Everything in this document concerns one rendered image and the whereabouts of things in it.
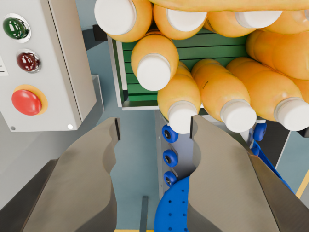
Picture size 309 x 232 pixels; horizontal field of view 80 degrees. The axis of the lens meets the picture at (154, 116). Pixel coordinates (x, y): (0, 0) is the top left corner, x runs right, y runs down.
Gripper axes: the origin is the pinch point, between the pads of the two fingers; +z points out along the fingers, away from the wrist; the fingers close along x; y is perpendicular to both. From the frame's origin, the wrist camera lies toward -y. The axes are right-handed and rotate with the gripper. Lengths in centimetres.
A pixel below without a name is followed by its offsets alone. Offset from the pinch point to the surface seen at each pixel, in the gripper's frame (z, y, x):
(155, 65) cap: 10.3, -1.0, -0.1
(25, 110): 10.1, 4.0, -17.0
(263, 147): 106, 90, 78
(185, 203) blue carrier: 16.8, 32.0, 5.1
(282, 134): 106, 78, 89
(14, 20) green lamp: 10.3, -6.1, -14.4
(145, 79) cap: 10.3, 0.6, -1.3
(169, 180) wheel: 24.0, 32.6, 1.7
